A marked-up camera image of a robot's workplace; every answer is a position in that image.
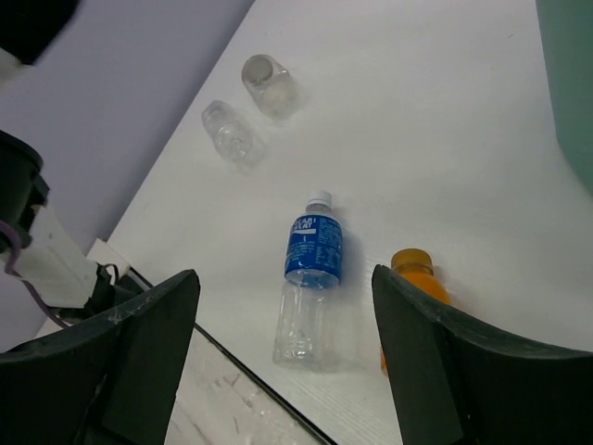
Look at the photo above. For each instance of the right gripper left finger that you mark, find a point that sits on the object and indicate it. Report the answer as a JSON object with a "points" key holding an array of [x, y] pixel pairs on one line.
{"points": [[111, 379]]}

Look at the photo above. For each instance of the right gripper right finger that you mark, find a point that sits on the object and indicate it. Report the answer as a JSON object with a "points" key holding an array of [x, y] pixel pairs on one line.
{"points": [[458, 380]]}

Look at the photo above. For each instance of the small orange juice bottle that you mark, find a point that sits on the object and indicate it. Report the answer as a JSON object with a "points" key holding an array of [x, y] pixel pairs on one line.
{"points": [[416, 266]]}

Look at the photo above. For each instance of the blue label clear bottle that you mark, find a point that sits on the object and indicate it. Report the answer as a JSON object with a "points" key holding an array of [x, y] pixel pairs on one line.
{"points": [[312, 276]]}

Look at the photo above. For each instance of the clear bottle green-white label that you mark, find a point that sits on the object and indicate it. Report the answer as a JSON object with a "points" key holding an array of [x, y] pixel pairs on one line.
{"points": [[232, 137]]}

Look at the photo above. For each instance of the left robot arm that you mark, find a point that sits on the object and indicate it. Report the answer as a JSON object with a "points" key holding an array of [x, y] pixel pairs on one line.
{"points": [[35, 248]]}

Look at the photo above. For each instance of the green plastic bin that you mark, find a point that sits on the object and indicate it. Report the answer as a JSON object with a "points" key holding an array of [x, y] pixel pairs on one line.
{"points": [[566, 37]]}

